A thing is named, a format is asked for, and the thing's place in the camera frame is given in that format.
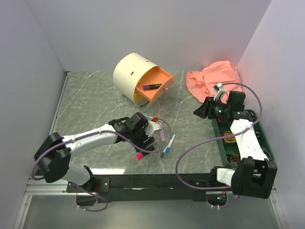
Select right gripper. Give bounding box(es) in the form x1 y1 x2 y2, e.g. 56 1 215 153
193 96 231 119

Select pink highlighter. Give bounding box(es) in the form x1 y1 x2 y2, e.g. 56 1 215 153
136 153 146 160

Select lilac correction tape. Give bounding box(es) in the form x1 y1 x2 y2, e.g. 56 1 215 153
160 129 166 142

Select blue capped marker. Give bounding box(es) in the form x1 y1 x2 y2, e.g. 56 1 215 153
165 134 176 153

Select purple highlighter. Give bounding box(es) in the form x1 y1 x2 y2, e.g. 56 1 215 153
142 84 162 91

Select round cream drawer cabinet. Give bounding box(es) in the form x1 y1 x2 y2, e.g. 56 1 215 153
113 53 176 105

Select green capped marker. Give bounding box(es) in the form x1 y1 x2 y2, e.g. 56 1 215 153
160 144 170 158

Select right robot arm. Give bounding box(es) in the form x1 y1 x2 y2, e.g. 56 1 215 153
194 91 277 199

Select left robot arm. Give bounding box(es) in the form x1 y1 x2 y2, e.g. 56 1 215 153
34 112 161 192

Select green compartment tray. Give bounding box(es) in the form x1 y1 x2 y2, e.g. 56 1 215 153
211 109 275 168

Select pink cloth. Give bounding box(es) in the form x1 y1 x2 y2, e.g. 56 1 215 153
186 61 242 103

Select yellow rubber bands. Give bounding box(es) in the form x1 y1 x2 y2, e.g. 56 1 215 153
221 131 236 143

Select coiled band lower compartment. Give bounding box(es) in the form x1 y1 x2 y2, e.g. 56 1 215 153
227 154 241 165

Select black base bar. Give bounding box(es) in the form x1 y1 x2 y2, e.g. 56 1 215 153
66 173 237 206

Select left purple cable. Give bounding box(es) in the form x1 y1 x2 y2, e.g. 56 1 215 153
31 116 173 212

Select purple cable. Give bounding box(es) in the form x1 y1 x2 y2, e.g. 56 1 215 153
175 82 263 209
31 116 173 212

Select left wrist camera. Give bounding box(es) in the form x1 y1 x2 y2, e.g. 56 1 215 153
145 121 163 137

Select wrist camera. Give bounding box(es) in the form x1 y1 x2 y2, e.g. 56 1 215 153
213 83 226 101
145 121 163 137

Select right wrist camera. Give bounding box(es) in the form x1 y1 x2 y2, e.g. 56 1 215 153
213 83 226 101

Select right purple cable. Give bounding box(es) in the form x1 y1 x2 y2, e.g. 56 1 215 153
175 82 263 209

